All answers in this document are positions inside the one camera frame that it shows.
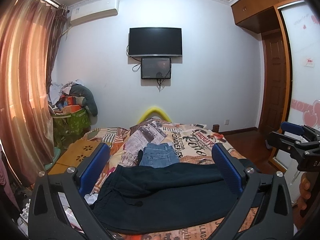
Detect black folded garment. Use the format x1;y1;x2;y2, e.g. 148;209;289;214
136;150;143;166

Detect orange-pink curtain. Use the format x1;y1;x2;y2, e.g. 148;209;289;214
1;0;67;187

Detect right hand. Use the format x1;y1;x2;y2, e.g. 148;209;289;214
297;173;311;210

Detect folded blue jeans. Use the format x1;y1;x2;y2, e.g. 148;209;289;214
139;143;180;168

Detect wooden lap tray table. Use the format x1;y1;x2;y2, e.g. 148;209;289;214
48;140;110;175

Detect green storage bag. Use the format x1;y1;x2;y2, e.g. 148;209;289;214
52;108;91;151

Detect brown wooden door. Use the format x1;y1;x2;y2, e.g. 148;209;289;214
258;29;288;136

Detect white sliding wardrobe door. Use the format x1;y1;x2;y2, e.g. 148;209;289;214
271;0;320;205

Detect dark teal pants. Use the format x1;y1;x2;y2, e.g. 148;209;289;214
90;161;262;235

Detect wooden bed post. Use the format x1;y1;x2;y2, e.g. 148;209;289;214
212;124;220;133

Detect yellow pillow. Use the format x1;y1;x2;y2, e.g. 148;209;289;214
137;107;171;124

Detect black wall television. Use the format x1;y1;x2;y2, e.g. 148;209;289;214
128;27;183;57

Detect small black wall monitor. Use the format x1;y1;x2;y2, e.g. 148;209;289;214
141;57;171;79

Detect printed newspaper-pattern bedspread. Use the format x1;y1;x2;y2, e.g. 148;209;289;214
56;116;261;240

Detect wooden wardrobe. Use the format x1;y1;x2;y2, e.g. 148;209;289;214
231;0;297;34

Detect white air conditioner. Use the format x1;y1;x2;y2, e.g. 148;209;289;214
70;0;119;26

